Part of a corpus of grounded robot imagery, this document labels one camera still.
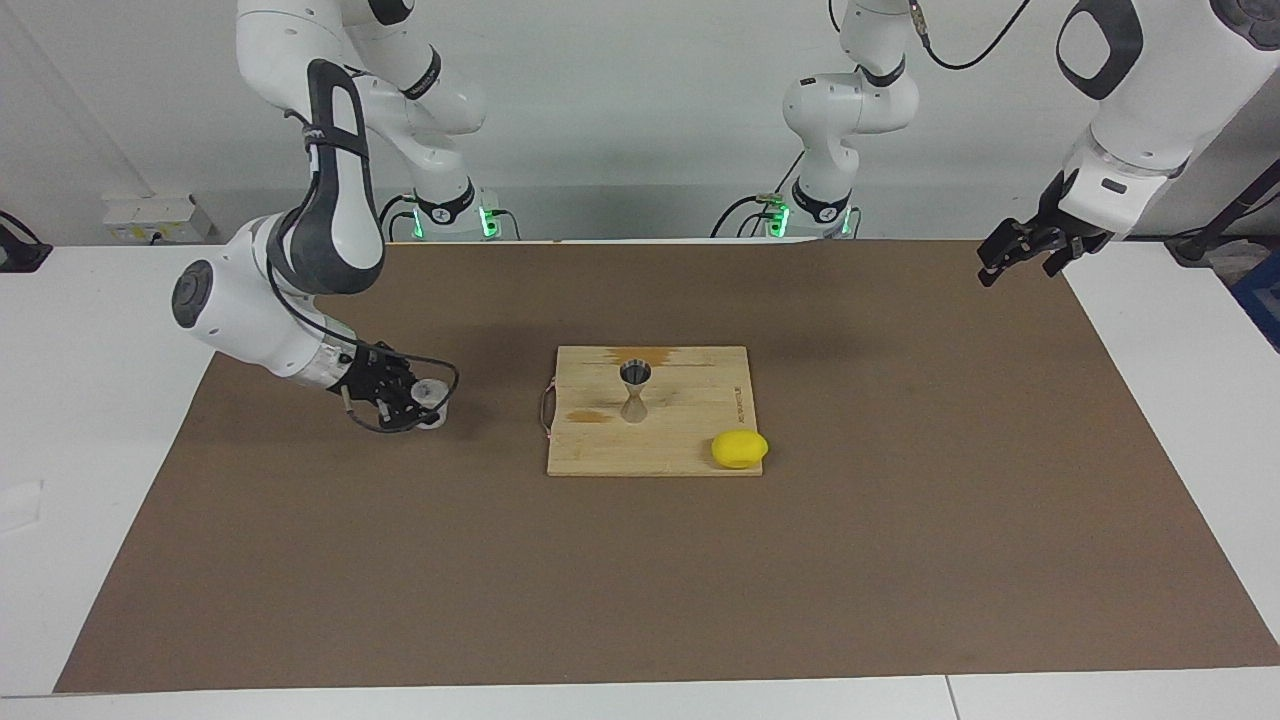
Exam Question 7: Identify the clear plastic cup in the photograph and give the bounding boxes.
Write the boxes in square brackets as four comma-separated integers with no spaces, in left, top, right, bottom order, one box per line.
[410,378,451,429]

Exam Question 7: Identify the metal jigger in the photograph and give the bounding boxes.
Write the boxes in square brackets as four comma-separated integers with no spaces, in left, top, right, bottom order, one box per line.
[619,361,654,424]

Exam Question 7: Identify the black tripod leg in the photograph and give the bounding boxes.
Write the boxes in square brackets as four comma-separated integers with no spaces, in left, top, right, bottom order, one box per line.
[1165,158,1280,266]

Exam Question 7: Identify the brown table mat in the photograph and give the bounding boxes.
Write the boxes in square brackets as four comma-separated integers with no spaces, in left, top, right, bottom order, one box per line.
[52,238,1280,693]

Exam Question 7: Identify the wooden cutting board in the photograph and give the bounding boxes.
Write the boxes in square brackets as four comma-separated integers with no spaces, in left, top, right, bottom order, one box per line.
[540,345,764,478]

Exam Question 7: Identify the yellow lemon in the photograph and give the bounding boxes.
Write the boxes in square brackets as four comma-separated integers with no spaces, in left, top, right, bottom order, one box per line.
[710,429,770,470]

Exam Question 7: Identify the black stand foot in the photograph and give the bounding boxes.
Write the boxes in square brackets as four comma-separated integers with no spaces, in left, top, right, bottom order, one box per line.
[0,210,53,273]

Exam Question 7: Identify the white paper sheet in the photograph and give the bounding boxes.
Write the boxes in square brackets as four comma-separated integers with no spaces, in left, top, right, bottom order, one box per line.
[0,478,46,534]

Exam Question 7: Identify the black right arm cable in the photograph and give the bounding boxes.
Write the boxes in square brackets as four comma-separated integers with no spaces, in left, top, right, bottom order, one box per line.
[265,215,461,435]

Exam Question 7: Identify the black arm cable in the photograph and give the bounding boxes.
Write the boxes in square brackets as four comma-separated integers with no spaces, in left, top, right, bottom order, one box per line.
[828,0,1031,72]
[265,215,461,435]

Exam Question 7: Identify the black base cables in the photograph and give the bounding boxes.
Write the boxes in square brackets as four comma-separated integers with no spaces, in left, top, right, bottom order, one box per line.
[710,150,803,239]
[385,195,521,241]

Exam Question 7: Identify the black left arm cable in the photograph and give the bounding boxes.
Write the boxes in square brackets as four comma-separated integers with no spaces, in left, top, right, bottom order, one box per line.
[828,0,1031,72]

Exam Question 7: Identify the white wall socket box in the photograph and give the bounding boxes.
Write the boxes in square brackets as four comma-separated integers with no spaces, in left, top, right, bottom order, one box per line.
[102,195,213,244]

